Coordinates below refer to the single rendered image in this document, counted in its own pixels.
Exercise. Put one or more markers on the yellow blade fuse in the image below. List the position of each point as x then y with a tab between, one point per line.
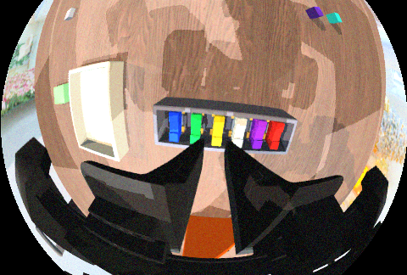
219	122

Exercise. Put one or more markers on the white fuse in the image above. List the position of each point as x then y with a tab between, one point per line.
237	130

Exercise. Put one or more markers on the purple block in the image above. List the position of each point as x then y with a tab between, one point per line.
314	12

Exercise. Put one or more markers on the small turquoise block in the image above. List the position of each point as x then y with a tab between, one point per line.
333	18

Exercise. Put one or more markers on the green blade fuse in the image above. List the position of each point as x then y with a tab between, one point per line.
195	126

